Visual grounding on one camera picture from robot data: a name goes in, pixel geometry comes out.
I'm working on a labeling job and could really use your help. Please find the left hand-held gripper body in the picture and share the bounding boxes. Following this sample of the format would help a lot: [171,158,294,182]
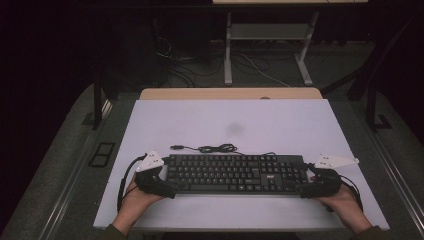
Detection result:
[134,149,178,200]

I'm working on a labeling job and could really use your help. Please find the black metal stand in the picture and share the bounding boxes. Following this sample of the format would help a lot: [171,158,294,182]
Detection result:
[319,9,424,133]
[81,71,116,132]

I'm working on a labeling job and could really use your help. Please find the black computer keyboard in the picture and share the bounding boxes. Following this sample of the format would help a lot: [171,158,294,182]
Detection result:
[165,153,310,198]

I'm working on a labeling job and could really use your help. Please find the aluminium rail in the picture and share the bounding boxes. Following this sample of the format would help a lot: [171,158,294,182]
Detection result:
[38,99,114,240]
[361,109,424,236]

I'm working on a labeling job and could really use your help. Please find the black floor cables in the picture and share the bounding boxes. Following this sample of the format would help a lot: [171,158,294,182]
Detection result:
[153,19,225,89]

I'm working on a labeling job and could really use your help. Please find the wooden table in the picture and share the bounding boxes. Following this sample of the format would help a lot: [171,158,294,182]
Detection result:
[138,87,324,101]

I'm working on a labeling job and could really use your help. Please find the white floor cable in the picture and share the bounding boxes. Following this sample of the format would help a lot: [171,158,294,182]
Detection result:
[239,53,292,89]

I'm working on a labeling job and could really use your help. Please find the person's left hand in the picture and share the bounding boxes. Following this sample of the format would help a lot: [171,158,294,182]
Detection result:
[120,174,165,222]

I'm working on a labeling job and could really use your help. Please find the black floor socket frame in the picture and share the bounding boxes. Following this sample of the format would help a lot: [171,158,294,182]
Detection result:
[87,141,117,169]

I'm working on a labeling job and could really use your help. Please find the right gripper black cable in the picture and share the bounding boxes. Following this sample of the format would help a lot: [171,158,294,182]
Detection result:
[339,174,364,213]

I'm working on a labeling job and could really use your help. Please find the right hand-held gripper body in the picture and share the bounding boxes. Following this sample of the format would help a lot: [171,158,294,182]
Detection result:
[299,152,361,200]

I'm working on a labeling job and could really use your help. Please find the person's right hand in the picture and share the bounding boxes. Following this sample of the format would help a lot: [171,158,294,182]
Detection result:
[315,182,364,223]

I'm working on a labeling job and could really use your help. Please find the black keyboard cable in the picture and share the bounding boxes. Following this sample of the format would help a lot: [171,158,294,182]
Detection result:
[169,143,278,158]

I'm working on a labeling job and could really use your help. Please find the white board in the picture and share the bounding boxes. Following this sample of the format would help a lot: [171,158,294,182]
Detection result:
[93,98,391,233]

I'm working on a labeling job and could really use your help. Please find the white metal desk frame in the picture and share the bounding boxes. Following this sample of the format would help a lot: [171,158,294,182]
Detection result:
[223,11,321,87]

